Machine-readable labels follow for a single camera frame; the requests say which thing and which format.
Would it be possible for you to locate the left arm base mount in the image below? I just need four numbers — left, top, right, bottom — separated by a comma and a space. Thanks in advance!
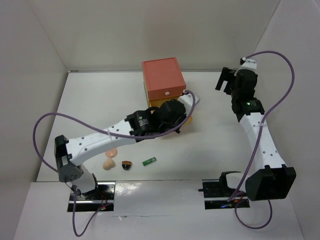
75, 181, 116, 212

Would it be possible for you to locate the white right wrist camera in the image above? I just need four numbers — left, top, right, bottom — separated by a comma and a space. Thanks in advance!
238, 57, 257, 72

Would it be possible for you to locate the coral top drawer unit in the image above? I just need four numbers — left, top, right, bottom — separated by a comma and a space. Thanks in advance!
142, 57, 186, 100

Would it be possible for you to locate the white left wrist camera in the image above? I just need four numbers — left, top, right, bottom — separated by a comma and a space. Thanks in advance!
177, 93, 200, 109

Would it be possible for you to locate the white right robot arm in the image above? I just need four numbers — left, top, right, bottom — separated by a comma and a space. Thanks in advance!
215, 67, 297, 201

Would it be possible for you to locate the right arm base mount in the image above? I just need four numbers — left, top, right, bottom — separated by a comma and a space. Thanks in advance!
198, 171, 250, 210

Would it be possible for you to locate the green lipstick tube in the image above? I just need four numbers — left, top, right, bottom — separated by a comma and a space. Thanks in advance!
142, 157, 157, 167

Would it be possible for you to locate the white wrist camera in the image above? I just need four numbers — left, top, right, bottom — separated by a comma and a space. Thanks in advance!
238, 57, 257, 72
177, 93, 200, 109

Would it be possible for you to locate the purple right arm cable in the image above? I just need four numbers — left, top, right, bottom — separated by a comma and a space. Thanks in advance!
226, 50, 295, 230

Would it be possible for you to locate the teardrop beige makeup sponge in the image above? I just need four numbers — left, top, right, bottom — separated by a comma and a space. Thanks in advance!
102, 158, 116, 171

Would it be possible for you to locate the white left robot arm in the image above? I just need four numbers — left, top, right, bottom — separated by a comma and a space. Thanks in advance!
54, 97, 192, 200

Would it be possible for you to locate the pink handled makeup brush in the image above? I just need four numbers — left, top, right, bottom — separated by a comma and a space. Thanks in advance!
121, 161, 132, 171

